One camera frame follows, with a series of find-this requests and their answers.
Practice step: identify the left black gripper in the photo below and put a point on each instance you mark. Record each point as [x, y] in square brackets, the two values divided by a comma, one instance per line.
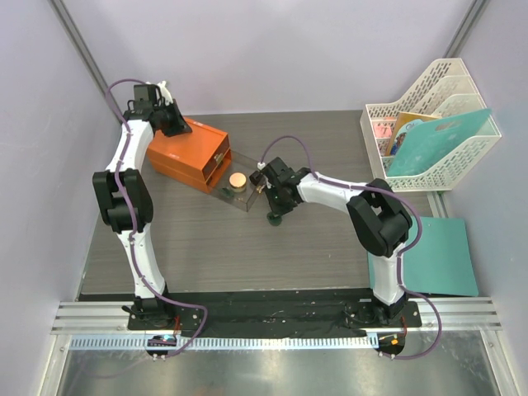
[177, 122]

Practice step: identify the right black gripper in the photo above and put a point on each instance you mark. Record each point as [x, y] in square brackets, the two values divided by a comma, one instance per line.
[275, 209]

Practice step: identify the green puff with strap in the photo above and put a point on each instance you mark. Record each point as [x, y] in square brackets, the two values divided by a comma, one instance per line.
[274, 219]

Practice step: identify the clear drawer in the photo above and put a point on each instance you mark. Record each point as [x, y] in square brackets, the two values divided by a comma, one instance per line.
[235, 162]
[218, 155]

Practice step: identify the gold lid cream jar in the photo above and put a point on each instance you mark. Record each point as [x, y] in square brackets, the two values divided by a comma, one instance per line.
[238, 182]

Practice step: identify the orange drawer organizer box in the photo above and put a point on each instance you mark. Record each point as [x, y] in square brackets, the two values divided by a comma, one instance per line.
[185, 157]

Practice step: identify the dark green round compact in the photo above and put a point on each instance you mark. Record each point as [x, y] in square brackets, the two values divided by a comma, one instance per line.
[256, 178]

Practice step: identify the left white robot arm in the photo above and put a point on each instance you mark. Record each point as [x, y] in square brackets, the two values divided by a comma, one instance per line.
[126, 205]

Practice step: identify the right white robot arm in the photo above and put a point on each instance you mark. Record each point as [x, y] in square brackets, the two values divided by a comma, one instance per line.
[378, 217]

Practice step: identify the pink booklet in holder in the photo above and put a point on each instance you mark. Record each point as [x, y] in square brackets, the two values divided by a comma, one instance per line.
[383, 130]

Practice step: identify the yellow book in holder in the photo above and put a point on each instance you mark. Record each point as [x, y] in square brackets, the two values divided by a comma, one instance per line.
[405, 121]

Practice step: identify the teal plastic folder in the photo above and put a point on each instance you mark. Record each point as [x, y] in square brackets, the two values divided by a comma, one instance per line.
[426, 144]

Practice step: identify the teal clipboard on table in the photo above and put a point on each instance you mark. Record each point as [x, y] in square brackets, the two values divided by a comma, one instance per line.
[440, 263]

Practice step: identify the white mesh file holder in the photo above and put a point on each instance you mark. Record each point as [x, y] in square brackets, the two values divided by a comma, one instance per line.
[444, 89]

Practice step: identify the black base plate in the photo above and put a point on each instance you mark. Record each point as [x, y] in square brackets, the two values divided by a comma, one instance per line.
[281, 313]

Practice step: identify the white slotted cable duct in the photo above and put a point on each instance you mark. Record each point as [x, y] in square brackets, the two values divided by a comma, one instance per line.
[150, 342]

